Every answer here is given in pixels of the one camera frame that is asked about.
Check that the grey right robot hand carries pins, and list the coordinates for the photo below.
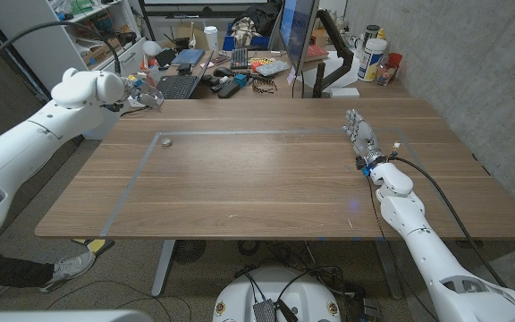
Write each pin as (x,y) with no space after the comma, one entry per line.
(365,136)

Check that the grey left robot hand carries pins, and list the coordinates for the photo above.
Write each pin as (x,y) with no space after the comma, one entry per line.
(143,91)

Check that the small silver bottle cap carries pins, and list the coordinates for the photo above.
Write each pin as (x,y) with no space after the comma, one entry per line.
(166,142)

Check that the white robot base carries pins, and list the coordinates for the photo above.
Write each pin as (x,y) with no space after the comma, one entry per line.
(302,299)

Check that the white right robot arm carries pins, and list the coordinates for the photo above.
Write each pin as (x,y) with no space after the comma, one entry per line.
(432,259)

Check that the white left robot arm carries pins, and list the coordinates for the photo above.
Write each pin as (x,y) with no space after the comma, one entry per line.
(25,138)

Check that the yellow bottle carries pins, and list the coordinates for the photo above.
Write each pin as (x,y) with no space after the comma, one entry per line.
(381,34)

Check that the black laptop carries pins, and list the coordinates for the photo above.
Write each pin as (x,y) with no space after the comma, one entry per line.
(181,85)

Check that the white round lamp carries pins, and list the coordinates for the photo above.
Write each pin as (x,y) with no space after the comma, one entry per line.
(151,48)

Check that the flat white box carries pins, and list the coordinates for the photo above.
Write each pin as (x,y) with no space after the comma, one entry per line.
(344,92)

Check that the blue notebook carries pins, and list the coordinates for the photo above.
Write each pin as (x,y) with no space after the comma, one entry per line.
(189,56)

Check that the cardboard box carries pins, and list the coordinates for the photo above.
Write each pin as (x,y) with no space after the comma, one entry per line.
(101,53)

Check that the clear glass jar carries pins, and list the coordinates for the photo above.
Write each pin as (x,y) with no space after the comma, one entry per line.
(383,75)

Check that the white wipes canister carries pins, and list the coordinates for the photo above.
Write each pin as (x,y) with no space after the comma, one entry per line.
(370,60)

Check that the black computer mouse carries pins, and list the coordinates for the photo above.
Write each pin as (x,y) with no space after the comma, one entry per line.
(222,72)

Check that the red cup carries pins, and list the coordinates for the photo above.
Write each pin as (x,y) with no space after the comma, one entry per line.
(396,59)

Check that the black glasses case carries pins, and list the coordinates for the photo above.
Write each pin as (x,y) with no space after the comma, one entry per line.
(228,90)

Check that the white lidded cup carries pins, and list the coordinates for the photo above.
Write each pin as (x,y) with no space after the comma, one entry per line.
(211,39)

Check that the cluttered wooden desk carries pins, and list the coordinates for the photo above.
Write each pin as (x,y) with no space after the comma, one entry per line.
(284,90)

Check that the red book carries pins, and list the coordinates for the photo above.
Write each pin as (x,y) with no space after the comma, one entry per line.
(316,53)

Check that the white shelf cabinet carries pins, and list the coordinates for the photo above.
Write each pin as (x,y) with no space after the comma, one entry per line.
(56,49)

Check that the teal cube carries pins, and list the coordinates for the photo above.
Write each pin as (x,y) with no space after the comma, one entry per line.
(240,80)

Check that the small black keyboard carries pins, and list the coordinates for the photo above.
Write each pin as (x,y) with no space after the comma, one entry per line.
(239,58)

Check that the dark lidded jar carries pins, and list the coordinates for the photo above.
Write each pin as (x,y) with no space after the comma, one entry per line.
(370,32)

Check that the blue storage bin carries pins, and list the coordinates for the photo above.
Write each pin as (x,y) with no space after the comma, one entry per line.
(239,44)

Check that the clear plastic tray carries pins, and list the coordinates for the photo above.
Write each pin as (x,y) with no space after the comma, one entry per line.
(272,68)

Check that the computer monitor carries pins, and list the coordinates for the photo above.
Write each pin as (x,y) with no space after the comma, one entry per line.
(297,31)

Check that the grey table leg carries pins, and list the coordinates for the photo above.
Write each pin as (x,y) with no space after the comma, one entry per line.
(163,268)
(389,268)

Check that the black bag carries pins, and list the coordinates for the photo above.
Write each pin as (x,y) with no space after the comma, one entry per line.
(262,18)

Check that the black round fan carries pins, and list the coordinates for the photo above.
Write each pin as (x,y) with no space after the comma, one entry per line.
(189,251)

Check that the person's leg in black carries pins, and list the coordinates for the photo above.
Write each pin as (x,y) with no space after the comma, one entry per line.
(11,270)

